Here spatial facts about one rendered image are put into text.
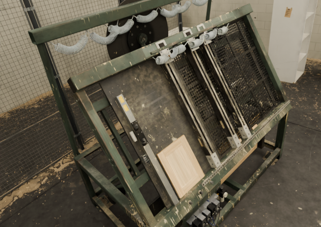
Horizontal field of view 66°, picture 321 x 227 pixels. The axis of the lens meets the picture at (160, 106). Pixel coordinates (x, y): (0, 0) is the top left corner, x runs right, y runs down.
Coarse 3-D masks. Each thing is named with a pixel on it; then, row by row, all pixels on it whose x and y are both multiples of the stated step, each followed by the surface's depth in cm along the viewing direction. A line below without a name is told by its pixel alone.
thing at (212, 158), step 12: (168, 48) 205; (168, 60) 204; (168, 72) 207; (180, 84) 211; (180, 96) 210; (192, 108) 213; (192, 120) 213; (204, 132) 216; (204, 144) 215; (216, 156) 218
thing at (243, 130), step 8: (200, 24) 230; (216, 32) 222; (208, 40) 232; (200, 48) 238; (208, 48) 236; (208, 56) 235; (208, 64) 239; (216, 64) 238; (216, 72) 236; (216, 80) 241; (224, 80) 240; (224, 88) 238; (224, 96) 243; (232, 96) 242; (232, 104) 240; (232, 112) 244; (240, 112) 244; (240, 120) 242; (240, 128) 246; (248, 136) 245
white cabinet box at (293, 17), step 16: (288, 0) 439; (304, 0) 423; (272, 16) 469; (288, 16) 451; (304, 16) 434; (272, 32) 483; (288, 32) 464; (304, 32) 498; (272, 48) 497; (288, 48) 477; (304, 48) 512; (288, 64) 491; (304, 64) 526; (288, 80) 506
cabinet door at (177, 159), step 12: (180, 144) 207; (168, 156) 199; (180, 156) 205; (192, 156) 211; (168, 168) 197; (180, 168) 203; (192, 168) 210; (180, 180) 201; (192, 180) 207; (180, 192) 199
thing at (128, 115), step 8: (120, 104) 182; (128, 112) 185; (128, 120) 185; (136, 136) 187; (144, 152) 189; (152, 152) 190; (152, 160) 188; (152, 168) 191; (160, 168) 191; (160, 176) 190; (168, 184) 192; (168, 192) 191; (176, 200) 194
